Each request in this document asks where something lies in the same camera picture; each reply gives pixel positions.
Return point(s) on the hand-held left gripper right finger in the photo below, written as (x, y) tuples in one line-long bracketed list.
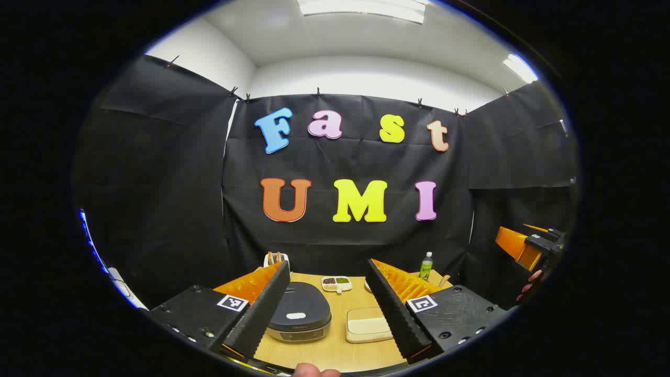
[(395, 314)]

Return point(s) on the white toaster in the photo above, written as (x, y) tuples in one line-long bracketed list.
[(285, 266)]

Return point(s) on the wooden spoon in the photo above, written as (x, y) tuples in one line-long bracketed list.
[(445, 280)]

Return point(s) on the white side desk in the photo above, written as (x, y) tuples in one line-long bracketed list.
[(125, 290)]

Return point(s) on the black backdrop cloth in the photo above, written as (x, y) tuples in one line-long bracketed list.
[(172, 183)]

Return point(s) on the black and silver rice cooker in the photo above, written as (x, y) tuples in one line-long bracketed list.
[(298, 306)]

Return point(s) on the ceiling light panel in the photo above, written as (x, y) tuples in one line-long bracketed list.
[(521, 68), (361, 8)]

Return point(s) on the white divided bean plate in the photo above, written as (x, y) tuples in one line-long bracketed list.
[(336, 284)]

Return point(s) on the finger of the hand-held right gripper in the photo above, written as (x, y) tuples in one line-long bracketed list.
[(536, 229), (515, 243)]

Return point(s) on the green tea bottle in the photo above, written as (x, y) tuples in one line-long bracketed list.
[(426, 268)]

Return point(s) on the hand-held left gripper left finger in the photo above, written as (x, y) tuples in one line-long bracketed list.
[(261, 314)]

